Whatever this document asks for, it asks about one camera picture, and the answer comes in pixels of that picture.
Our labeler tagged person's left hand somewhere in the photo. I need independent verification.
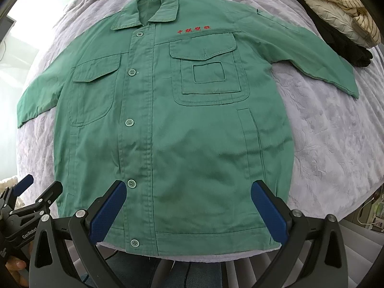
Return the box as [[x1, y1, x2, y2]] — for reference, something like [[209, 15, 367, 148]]
[[5, 256, 29, 287]]

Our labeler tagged black garment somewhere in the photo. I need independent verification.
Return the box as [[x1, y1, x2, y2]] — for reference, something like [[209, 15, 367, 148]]
[[297, 0, 373, 68]]

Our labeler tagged lavender quilted bedspread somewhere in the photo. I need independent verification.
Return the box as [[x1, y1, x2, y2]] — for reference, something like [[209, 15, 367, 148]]
[[18, 0, 383, 261]]

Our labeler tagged green work jacket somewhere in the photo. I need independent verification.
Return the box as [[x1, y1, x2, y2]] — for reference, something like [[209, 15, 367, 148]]
[[17, 0, 359, 257]]

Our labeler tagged cream striped garment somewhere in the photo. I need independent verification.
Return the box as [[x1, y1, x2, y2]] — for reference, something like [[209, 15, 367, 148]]
[[304, 0, 381, 49]]

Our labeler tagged dark wall monitor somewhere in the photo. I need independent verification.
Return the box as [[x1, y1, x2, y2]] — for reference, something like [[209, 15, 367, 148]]
[[0, 16, 16, 42]]

